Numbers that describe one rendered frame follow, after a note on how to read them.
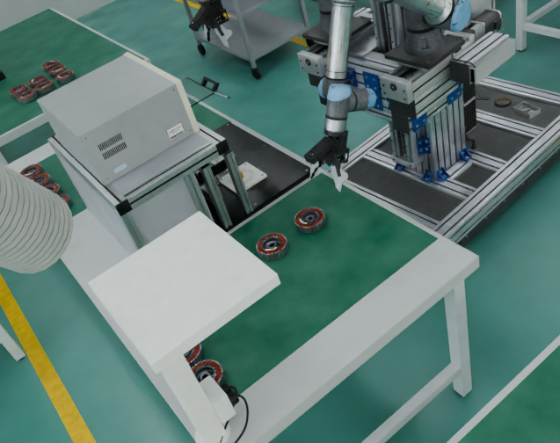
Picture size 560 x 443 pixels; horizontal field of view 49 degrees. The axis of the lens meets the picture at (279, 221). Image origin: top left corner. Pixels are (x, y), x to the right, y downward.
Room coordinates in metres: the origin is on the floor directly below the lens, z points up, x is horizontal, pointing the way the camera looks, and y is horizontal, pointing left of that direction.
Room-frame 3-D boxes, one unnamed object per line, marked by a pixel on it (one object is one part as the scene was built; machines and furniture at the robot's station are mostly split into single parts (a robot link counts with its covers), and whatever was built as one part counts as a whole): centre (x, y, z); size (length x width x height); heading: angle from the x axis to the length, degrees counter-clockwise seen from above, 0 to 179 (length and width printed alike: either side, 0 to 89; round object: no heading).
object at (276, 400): (2.10, 0.36, 0.72); 2.20 x 1.01 x 0.05; 25
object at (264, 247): (1.65, 0.05, 0.77); 0.11 x 0.11 x 0.04
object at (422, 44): (2.20, -0.75, 1.09); 0.15 x 0.15 x 0.10
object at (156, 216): (1.74, 0.37, 0.91); 0.28 x 0.03 x 0.32; 115
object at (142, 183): (2.07, 0.43, 1.09); 0.68 x 0.44 x 0.05; 25
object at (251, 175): (2.10, 0.09, 0.78); 0.15 x 0.15 x 0.01; 25
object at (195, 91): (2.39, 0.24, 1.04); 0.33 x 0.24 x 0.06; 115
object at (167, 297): (1.14, 0.28, 0.98); 0.37 x 0.35 x 0.46; 25
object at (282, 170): (2.20, 0.16, 0.76); 0.64 x 0.47 x 0.02; 25
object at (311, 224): (1.72, -0.11, 0.77); 0.11 x 0.11 x 0.04
